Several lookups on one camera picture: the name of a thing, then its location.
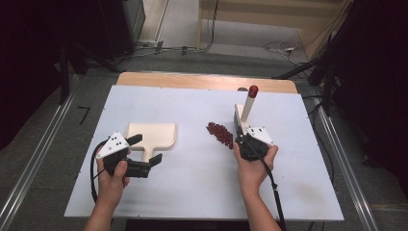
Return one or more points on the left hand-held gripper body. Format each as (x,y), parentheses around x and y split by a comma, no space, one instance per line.
(115,150)

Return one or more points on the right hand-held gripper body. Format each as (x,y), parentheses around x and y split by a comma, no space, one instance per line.
(258,141)

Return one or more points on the pile of red beans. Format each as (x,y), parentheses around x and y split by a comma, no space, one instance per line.
(221,134)

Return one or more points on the cream plastic dustpan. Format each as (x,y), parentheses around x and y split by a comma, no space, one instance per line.
(154,136)

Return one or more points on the cream brush with red cap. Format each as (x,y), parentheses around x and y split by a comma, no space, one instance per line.
(246,112)

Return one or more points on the person's right hand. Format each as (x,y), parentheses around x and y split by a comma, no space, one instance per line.
(253,174)

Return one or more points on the person's left hand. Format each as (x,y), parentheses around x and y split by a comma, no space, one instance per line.
(112,186)

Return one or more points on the dark round table grommet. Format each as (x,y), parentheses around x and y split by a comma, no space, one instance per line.
(241,89)

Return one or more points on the white board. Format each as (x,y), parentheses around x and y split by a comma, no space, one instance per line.
(198,189)

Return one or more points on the wooden table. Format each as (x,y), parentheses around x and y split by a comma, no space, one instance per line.
(192,81)

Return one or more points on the black metal stand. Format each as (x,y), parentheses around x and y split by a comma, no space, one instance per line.
(327,73)

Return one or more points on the black cabinet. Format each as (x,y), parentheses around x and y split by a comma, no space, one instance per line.
(122,25)

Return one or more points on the light wooden shelf unit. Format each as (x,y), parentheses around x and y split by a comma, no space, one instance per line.
(272,19)

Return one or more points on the metal floor rail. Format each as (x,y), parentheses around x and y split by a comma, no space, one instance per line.
(349,179)
(35,160)

